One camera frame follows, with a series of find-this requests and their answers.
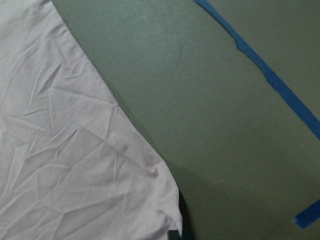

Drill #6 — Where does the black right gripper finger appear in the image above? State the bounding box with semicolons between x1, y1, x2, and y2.
167;230;182;240

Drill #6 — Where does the pink Snoopy t-shirt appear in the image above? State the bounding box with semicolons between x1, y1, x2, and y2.
0;0;183;240

